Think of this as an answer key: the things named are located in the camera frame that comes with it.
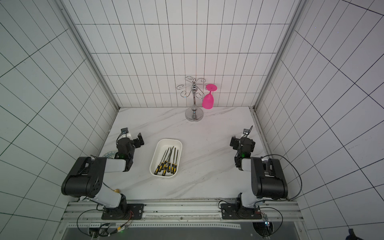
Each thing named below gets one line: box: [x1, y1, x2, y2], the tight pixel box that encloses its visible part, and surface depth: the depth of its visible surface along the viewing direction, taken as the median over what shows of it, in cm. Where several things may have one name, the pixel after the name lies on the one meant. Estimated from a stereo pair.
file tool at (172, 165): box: [170, 147, 176, 174], surface depth 89 cm
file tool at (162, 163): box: [158, 147, 170, 172], surface depth 89 cm
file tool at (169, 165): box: [167, 148, 173, 173], surface depth 89 cm
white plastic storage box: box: [149, 138, 183, 178], surface depth 92 cm
